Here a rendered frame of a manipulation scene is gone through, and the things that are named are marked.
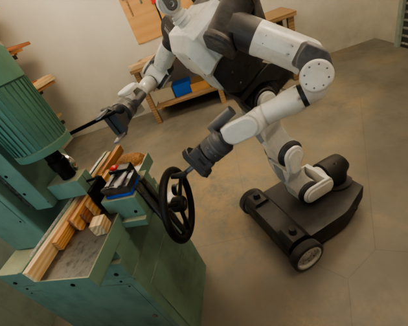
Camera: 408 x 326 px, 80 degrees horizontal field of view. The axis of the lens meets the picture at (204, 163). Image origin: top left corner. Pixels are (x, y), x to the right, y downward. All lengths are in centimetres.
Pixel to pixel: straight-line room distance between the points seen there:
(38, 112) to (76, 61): 367
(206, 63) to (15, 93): 56
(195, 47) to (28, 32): 403
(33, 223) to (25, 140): 37
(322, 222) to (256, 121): 99
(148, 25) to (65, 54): 138
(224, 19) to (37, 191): 82
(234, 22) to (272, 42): 11
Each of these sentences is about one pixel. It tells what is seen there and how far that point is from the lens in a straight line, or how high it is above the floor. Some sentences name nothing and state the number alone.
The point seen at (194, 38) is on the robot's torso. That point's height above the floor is 130.
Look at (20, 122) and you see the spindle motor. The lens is 86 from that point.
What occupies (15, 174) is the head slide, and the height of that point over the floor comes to 113.
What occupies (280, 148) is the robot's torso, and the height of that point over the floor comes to 68.
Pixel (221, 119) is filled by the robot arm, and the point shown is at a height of 108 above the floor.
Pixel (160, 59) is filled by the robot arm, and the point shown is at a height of 121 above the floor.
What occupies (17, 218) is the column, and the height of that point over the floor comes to 98.
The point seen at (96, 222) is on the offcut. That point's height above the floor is 94.
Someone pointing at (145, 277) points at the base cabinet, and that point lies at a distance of 104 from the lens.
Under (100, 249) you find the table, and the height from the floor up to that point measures 90.
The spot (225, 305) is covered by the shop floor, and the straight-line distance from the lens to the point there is 158.
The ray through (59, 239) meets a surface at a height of 94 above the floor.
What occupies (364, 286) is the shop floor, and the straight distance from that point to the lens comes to 159.
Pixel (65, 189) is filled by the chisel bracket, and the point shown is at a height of 101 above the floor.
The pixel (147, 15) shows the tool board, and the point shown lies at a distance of 406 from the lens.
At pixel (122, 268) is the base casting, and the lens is 93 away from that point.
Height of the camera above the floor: 141
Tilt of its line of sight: 34 degrees down
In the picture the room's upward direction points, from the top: 22 degrees counter-clockwise
